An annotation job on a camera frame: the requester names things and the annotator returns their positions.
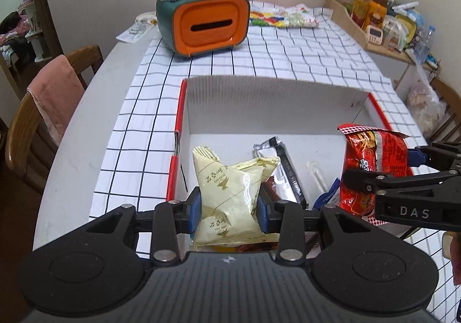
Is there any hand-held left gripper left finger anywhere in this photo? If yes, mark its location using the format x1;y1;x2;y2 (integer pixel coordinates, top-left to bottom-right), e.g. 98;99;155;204
84;187;203;268

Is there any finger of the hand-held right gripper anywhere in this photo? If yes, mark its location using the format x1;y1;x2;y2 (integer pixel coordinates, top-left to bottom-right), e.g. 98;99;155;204
340;169;461;197
407;142;461;171

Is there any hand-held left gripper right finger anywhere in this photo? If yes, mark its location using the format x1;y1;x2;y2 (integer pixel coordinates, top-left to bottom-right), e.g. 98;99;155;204
257;188;374;266

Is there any red snack packet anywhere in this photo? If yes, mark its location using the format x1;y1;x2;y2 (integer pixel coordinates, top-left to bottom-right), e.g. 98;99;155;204
337;123;415;226

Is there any cream snack packet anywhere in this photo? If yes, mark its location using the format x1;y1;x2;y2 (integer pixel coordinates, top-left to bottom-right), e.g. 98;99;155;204
230;156;281;187
192;145;263;249

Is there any white and blue snack packet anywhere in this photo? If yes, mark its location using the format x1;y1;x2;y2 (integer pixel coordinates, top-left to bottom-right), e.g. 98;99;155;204
312;178;342;211

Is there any red cardboard box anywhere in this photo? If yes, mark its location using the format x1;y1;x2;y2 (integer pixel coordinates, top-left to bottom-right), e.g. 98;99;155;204
166;75;397;255

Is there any person's right hand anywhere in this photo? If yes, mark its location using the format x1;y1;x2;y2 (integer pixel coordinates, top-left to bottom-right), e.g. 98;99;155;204
443;232;461;285

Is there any silver snack packet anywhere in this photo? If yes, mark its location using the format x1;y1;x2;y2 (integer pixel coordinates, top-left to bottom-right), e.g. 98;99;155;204
253;136;309;209

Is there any wooden chair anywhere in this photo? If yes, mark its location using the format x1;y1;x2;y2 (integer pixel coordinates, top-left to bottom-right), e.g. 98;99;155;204
427;76;461;144
5;45;104;194

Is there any clear plastic bag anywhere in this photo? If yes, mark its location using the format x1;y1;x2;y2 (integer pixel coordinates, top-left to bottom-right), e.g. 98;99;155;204
407;60;448;138

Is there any clear water bottle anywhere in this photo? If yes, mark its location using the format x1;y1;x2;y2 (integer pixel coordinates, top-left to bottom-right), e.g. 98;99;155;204
414;25;435;65

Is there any yellow-rimmed container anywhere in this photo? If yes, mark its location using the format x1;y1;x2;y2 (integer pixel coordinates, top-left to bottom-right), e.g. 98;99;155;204
394;15;419;49

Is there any white kitchen timer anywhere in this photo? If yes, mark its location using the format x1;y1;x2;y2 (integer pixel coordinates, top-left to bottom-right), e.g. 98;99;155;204
365;25;383;46

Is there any wooden tray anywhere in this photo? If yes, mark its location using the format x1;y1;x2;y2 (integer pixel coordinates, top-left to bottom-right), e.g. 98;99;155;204
326;0;437;72

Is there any white grid tablecloth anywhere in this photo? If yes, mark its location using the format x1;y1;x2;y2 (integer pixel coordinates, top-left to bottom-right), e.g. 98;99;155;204
88;2;449;309

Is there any orange juice bottle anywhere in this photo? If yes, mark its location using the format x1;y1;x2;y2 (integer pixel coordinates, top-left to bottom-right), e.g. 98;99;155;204
351;0;372;30

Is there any pink towel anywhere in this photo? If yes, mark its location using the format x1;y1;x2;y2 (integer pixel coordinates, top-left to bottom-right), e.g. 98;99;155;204
27;54;86;146

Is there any orange and green tissue box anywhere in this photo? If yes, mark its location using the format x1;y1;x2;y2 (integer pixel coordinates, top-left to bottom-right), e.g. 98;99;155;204
156;0;251;58

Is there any clear flat package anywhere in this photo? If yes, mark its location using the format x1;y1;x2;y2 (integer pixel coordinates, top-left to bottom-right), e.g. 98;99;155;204
116;12;159;44

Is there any colourful printed bag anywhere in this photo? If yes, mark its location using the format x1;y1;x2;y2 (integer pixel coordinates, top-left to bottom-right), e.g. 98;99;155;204
249;3;322;29

